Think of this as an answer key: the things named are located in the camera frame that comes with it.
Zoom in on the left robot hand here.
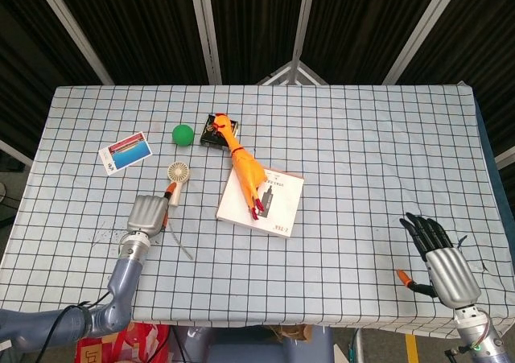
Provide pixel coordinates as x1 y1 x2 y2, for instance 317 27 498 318
126 183 176 237

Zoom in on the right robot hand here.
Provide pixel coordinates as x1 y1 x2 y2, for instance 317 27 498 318
396 212 482 310

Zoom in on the beige handheld fan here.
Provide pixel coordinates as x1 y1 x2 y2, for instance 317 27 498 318
167 161 190 208

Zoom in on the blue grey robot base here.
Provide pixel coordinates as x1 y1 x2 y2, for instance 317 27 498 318
172 324 335 363

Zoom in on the photo postcard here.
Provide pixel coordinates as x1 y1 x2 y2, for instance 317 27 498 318
98 131 153 176

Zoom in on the green ball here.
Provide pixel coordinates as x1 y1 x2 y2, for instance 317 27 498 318
171 124 195 148

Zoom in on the black printed box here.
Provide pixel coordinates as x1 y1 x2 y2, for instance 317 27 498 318
200 113 244 151

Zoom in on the orange rubber chicken toy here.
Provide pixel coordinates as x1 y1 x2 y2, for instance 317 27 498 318
212 113 270 221

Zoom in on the white booklet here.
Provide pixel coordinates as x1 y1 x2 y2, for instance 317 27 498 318
216 167 305 239

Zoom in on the red patterned bag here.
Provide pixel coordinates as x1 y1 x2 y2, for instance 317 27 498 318
75 321 171 363

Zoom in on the blue checked tablecloth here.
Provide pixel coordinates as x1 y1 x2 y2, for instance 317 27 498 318
0 83 515 340

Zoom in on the brown paper scrap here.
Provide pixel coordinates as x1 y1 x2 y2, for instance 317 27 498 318
268 324 314 342

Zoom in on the grey lanyard strap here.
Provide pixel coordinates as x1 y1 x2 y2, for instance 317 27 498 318
167 216 196 261

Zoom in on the white metal frame junction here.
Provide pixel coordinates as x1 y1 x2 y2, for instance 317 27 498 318
257 60 329 86

